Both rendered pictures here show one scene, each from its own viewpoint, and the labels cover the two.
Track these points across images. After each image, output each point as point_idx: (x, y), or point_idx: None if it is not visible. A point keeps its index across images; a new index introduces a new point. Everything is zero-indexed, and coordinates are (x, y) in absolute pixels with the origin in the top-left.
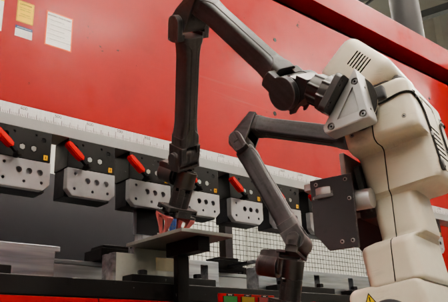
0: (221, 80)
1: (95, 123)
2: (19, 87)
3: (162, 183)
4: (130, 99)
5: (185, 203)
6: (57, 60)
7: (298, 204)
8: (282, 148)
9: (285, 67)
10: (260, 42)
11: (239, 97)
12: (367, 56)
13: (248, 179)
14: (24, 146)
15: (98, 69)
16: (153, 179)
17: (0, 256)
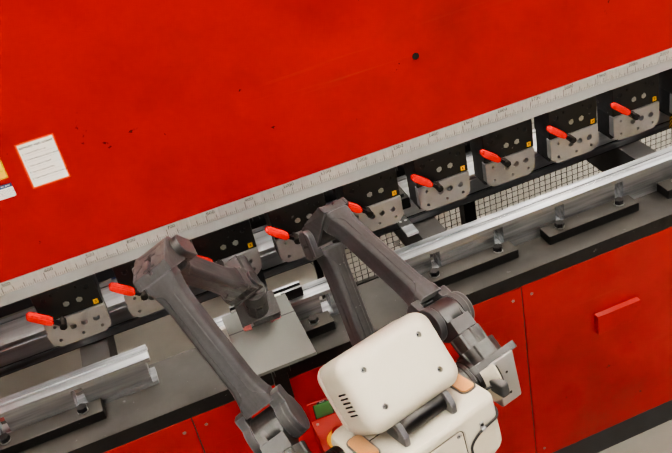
0: (306, 65)
1: (136, 236)
2: (32, 252)
3: (245, 249)
4: (171, 182)
5: (260, 314)
6: (58, 197)
7: (464, 164)
8: (432, 101)
9: (256, 411)
10: (226, 368)
11: (345, 71)
12: (354, 409)
13: (374, 177)
14: (68, 303)
15: (114, 173)
16: (232, 252)
17: (94, 390)
